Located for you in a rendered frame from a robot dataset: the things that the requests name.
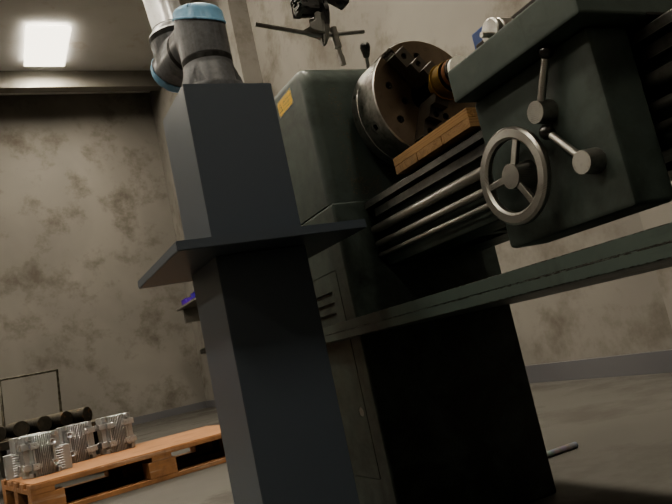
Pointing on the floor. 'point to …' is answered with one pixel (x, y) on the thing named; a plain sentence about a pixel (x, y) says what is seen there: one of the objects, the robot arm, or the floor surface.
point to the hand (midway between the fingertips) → (326, 41)
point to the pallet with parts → (48, 444)
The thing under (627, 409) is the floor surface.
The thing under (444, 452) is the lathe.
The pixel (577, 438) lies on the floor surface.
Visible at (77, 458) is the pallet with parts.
